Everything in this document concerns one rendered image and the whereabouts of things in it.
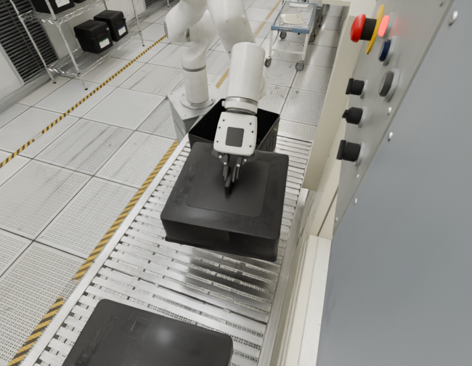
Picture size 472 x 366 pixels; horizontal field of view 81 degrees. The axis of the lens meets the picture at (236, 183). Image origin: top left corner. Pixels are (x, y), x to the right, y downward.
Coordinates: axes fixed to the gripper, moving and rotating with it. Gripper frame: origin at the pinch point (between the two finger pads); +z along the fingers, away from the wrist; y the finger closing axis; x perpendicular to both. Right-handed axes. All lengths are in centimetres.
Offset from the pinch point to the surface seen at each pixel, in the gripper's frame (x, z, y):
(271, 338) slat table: 2.5, 41.9, 17.0
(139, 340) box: -23.3, 32.0, -8.8
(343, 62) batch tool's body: -4.5, -28.6, 22.1
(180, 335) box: -21.7, 30.4, -1.7
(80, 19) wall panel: 241, -144, -246
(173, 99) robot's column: 76, -31, -49
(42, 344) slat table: -7, 52, -42
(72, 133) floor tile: 159, -6, -175
